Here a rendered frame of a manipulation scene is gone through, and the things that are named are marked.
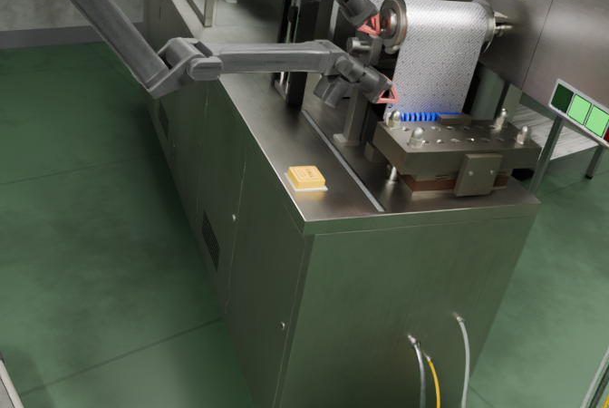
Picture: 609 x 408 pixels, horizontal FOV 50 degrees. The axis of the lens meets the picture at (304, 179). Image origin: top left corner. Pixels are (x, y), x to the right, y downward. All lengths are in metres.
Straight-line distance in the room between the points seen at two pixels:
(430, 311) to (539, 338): 1.07
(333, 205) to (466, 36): 0.56
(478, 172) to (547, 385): 1.19
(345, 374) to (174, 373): 0.68
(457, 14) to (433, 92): 0.21
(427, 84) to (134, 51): 0.80
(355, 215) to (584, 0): 0.71
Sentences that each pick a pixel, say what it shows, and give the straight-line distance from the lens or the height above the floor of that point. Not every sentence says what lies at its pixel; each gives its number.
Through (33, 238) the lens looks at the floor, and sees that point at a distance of 2.87.
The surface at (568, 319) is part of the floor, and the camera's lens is 3.01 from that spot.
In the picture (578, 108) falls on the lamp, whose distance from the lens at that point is 1.62.
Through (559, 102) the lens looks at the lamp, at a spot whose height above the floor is 1.17.
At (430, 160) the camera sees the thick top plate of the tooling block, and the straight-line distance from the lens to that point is 1.58.
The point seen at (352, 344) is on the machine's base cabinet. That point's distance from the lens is 1.78.
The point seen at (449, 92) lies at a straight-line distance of 1.77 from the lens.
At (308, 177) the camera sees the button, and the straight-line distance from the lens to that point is 1.55.
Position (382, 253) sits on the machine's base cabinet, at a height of 0.79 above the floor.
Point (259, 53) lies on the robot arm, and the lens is 1.37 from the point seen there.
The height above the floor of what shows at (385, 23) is 1.25.
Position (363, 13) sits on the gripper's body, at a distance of 1.58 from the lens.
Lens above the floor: 1.69
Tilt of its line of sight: 30 degrees down
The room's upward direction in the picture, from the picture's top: 10 degrees clockwise
